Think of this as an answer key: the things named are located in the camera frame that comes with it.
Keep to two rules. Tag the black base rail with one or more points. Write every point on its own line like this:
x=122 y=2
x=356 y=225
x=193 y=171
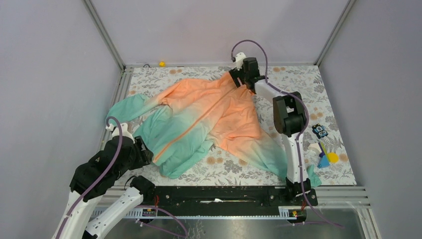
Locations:
x=226 y=201

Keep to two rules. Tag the orange and teal jacket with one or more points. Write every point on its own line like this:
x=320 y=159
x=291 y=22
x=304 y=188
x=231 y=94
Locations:
x=190 y=117

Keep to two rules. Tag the right aluminium frame post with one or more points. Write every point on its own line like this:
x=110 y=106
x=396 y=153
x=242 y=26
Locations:
x=335 y=31

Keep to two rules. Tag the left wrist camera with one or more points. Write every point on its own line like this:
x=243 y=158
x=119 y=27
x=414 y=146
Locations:
x=118 y=130

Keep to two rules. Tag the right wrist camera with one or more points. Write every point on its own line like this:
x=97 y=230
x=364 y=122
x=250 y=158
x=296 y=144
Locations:
x=238 y=60

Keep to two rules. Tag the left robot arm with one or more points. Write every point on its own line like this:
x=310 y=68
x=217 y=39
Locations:
x=92 y=180

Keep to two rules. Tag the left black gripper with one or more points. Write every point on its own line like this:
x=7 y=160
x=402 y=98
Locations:
x=145 y=155

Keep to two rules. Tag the white toy piece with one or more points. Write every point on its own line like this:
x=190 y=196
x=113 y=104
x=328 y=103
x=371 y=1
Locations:
x=316 y=148

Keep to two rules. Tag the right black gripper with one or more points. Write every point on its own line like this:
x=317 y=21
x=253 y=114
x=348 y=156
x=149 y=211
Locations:
x=235 y=74

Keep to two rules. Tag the floral patterned table mat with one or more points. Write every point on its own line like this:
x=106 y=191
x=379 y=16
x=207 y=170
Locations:
x=219 y=167

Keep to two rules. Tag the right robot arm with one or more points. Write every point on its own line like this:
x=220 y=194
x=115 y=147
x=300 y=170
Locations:
x=290 y=119

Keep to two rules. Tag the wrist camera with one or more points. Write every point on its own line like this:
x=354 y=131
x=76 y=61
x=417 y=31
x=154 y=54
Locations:
x=238 y=60
x=118 y=130

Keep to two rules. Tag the blue toy block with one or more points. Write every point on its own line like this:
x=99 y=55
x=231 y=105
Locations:
x=323 y=162

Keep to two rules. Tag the left aluminium frame post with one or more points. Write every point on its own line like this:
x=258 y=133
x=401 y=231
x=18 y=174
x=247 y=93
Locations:
x=92 y=11

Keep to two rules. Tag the aluminium frame post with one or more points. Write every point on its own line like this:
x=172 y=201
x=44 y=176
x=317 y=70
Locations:
x=92 y=11
x=335 y=31

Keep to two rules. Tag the blue owl toy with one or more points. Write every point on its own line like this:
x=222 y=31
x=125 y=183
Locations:
x=319 y=130

